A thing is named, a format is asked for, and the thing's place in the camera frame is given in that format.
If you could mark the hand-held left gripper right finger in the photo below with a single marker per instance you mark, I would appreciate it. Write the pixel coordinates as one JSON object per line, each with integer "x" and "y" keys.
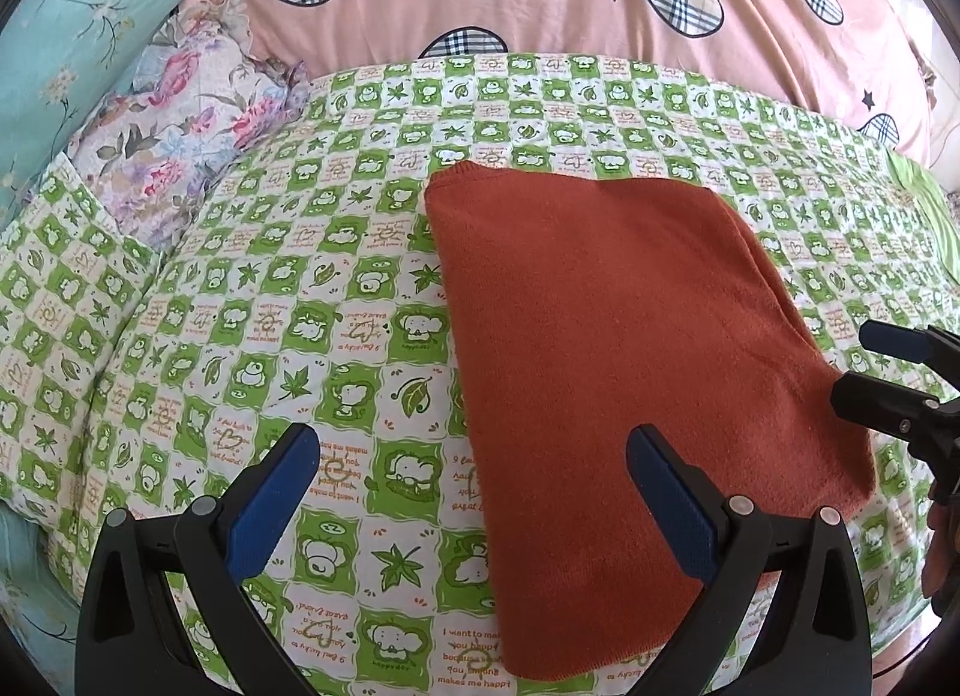
{"x": 675, "y": 508}

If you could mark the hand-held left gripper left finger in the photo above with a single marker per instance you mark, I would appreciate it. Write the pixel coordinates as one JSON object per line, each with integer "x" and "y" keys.
{"x": 270, "y": 501}

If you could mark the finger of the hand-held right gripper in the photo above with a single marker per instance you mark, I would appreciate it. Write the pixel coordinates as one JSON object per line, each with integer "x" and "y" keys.
{"x": 874, "y": 400}
{"x": 896, "y": 340}

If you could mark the rust orange knit sweater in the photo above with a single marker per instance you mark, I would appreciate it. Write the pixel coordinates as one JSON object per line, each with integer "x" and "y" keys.
{"x": 637, "y": 328}

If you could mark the person's right hand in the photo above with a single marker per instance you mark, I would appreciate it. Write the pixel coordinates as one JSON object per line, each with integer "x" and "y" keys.
{"x": 945, "y": 550}

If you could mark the green striped cloth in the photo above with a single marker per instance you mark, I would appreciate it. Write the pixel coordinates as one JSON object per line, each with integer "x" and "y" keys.
{"x": 926, "y": 201}

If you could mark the green checked cartoon bed sheet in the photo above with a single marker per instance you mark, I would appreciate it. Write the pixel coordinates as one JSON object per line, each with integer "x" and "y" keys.
{"x": 300, "y": 253}

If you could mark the floral ruffled pillow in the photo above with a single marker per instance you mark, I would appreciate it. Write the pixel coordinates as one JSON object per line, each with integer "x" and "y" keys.
{"x": 172, "y": 141}

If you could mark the teal floral pillow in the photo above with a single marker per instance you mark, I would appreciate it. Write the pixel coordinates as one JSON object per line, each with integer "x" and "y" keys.
{"x": 60, "y": 66}

